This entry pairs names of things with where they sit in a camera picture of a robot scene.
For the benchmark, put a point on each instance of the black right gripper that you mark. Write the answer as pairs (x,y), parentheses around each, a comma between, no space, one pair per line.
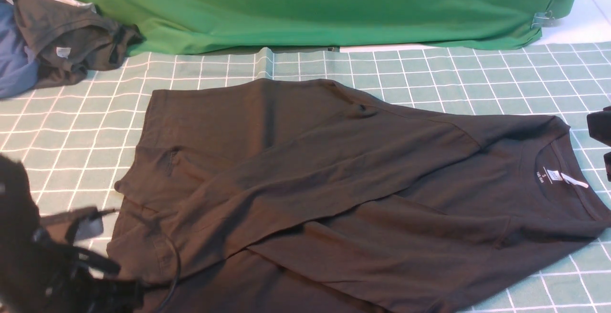
(599,126)

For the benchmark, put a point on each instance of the dark gray long-sleeve top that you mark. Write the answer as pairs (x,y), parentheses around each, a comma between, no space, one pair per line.
(313,197)

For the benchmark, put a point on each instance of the blue garment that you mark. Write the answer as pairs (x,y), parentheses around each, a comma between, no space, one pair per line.
(18,65)

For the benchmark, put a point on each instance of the green checkered tablecloth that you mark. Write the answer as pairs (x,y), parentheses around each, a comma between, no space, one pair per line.
(76,141)

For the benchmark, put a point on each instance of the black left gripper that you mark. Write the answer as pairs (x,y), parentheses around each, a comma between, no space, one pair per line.
(62,282)

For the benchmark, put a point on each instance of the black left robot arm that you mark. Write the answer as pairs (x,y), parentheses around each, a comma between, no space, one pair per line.
(20,226)

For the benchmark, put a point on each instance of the clear binder clip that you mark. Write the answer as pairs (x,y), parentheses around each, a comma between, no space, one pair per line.
(543,19)

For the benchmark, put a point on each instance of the green backdrop cloth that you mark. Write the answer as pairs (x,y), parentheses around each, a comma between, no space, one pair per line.
(199,26)

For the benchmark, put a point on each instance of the crumpled dark gray garment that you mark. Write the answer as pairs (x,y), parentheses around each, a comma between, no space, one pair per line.
(69,41)

